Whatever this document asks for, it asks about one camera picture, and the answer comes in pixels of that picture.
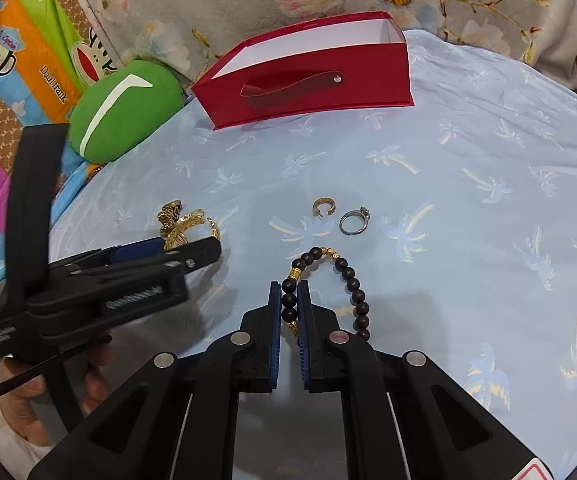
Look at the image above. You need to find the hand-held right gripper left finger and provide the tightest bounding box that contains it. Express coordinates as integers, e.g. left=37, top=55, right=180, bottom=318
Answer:
left=27, top=281, right=282, bottom=480

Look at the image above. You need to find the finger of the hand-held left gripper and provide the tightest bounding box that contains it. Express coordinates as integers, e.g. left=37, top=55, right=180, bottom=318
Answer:
left=93, top=236, right=222, bottom=286
left=51, top=238, right=166, bottom=273

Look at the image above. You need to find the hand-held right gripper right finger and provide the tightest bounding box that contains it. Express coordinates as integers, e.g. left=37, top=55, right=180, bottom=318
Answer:
left=297, top=280, right=544, bottom=480

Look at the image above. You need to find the gold twisted bangle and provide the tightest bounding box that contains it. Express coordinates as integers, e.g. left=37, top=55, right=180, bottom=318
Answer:
left=163, top=208, right=220, bottom=252

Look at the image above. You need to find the gold patterned ring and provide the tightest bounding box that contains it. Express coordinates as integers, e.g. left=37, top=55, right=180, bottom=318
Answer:
left=156, top=200, right=186, bottom=234

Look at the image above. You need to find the dark beaded bracelet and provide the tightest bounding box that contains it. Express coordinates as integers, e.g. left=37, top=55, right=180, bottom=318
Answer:
left=281, top=246, right=372, bottom=346

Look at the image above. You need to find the silver ring with stone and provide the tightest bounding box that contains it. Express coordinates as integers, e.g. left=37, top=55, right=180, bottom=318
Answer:
left=339, top=206, right=371, bottom=235

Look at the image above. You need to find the red cardboard box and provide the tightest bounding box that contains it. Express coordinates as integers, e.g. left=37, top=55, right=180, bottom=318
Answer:
left=191, top=11, right=415, bottom=132

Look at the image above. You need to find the person's left forearm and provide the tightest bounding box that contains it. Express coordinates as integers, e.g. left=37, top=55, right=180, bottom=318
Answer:
left=0, top=395, right=56, bottom=478

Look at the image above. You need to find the person's left hand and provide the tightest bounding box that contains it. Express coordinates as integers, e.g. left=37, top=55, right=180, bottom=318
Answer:
left=0, top=345, right=115, bottom=448

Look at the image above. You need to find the green plush cushion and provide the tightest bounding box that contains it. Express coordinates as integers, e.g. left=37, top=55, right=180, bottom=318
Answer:
left=67, top=60, right=185, bottom=165

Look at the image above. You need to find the cartoon monkey printed sheet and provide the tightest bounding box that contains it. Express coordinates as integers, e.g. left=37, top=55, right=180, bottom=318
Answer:
left=0, top=0, right=129, bottom=396

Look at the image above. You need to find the light blue palm-print sheet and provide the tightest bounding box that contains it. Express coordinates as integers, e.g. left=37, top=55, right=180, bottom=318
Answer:
left=48, top=30, right=577, bottom=480

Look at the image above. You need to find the grey floral blanket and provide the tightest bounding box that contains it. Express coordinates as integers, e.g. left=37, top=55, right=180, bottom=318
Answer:
left=43, top=0, right=577, bottom=92

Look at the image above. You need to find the black cable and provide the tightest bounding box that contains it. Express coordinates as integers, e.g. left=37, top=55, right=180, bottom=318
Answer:
left=0, top=340, right=112, bottom=413

